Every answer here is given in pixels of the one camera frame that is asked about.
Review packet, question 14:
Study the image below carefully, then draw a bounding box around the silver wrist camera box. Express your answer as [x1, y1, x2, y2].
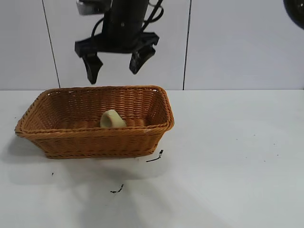
[76, 0, 112, 16]

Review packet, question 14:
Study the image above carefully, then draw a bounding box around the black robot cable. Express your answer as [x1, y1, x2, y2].
[90, 17, 105, 38]
[142, 0, 165, 32]

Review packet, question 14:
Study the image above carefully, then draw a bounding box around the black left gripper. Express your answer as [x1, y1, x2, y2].
[74, 21, 160, 85]

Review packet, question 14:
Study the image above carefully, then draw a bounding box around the pale yellow egg yolk pastry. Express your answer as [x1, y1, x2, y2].
[100, 109, 127, 129]

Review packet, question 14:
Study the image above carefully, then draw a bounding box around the brown woven wicker basket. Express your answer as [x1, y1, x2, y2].
[14, 85, 175, 159]

